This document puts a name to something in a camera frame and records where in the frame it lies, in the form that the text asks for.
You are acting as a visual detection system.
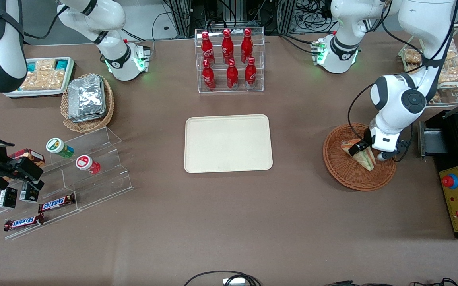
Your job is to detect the triangular sandwich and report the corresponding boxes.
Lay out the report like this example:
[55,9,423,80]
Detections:
[340,139,376,172]

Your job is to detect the round brown wicker basket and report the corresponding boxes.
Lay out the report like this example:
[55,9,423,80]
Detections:
[323,122,397,192]

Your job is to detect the light oval wicker basket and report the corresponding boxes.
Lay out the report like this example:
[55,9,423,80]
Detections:
[60,73,115,133]

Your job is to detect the white snack tray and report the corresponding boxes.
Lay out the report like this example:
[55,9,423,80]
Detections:
[3,57,76,98]

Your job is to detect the beige plastic tray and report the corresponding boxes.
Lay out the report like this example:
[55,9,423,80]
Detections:
[184,114,273,174]

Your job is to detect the brown chocolate box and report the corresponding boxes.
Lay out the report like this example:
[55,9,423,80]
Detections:
[8,148,45,167]

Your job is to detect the small black box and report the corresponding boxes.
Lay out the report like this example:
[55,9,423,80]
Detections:
[19,182,40,203]
[0,187,18,209]

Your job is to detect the green snack cup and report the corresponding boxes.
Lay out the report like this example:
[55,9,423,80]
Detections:
[46,137,75,159]

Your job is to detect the snickers chocolate bar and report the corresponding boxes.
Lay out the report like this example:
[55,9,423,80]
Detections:
[3,214,45,232]
[38,193,76,214]

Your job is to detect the black machine housing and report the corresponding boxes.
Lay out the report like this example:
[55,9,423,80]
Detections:
[432,109,458,239]

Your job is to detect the red snack cup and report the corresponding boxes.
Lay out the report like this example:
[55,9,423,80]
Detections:
[75,155,101,175]

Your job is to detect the clear acrylic step stand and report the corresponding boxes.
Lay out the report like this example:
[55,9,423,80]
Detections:
[0,126,135,240]

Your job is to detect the silver foil pack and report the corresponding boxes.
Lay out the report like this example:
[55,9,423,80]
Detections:
[68,75,105,120]
[70,77,108,123]

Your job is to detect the red cola bottle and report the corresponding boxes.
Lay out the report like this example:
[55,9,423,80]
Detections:
[202,59,216,91]
[241,28,254,64]
[221,29,235,65]
[226,59,239,90]
[201,31,216,66]
[245,57,258,89]

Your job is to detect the clear acrylic bottle rack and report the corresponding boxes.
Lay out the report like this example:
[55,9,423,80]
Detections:
[194,27,266,94]

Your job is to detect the black equipment rack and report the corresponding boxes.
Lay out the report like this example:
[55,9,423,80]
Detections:
[167,0,297,36]

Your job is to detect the grey metal bracket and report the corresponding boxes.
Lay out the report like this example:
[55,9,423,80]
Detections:
[418,120,449,160]

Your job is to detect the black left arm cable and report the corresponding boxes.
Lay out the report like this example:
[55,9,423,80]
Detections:
[347,0,458,162]

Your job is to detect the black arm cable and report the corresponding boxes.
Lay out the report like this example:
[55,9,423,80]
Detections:
[22,4,70,40]
[347,0,458,162]

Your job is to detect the black base cables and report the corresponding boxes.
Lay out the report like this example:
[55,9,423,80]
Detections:
[279,34,319,54]

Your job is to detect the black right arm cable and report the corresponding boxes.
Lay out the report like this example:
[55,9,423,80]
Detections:
[22,4,70,40]

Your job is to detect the black cable bundle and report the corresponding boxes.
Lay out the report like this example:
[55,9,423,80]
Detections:
[324,277,458,286]

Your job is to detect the tangled black cables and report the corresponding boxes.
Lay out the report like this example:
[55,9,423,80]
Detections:
[295,0,333,32]

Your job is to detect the black looped cable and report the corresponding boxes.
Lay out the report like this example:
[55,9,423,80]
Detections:
[184,270,262,286]

